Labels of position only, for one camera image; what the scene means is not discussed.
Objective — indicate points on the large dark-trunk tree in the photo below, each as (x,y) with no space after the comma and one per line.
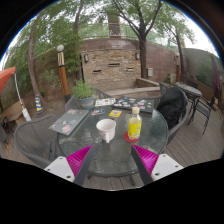
(143,56)

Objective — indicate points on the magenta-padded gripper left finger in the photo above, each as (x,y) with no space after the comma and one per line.
(58,166)

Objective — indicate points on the small dark patio table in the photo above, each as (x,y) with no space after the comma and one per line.
(190,90)

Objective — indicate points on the grey wall box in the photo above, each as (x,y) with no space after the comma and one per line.
(150,72)

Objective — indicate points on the leaning pale-trunk tree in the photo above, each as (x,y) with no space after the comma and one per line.
(32,73)

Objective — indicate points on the black wall lamp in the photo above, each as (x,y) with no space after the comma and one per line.
(137,56)
(86,58)

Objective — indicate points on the grey laptop with stickers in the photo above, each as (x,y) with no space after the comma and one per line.
(68,121)

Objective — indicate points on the stone fountain basin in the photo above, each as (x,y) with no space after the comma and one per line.
(143,85)

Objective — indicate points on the green plant in teal pot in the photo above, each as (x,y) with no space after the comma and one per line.
(85,100)

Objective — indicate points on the black laptop with stickers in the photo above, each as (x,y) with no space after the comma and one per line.
(133,104)

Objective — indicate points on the wooden globe lamp post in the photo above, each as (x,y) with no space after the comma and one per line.
(63,76)

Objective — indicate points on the blue yellow striped cone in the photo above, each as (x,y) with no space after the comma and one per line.
(39,104)

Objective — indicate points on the orange patio umbrella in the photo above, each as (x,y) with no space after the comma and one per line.
(6,78)

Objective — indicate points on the black backpack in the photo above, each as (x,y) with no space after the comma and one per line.
(171,106)

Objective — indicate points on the small blue red sticker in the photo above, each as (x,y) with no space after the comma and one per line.
(98,112)

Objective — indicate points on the white umbrella pole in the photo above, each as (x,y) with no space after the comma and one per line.
(21,103)

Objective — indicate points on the yellow-labelled clear drink bottle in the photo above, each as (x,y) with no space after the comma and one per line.
(134,128)

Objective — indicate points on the white sticker sheet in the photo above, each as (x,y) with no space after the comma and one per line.
(105,102)

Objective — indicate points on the closed purple patio umbrella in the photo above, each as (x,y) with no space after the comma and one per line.
(215,76)

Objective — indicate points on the dark patio chair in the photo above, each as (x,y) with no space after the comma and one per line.
(181,123)

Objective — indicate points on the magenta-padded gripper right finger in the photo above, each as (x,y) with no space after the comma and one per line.
(165,165)

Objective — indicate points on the dark metal patio chairs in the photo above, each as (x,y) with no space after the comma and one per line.
(201,110)

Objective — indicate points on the small yellow card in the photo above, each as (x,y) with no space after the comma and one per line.
(115,113)

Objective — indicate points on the white cup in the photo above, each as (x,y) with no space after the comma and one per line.
(106,128)

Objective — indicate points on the wooden planter bench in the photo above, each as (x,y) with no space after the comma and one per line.
(11,111)

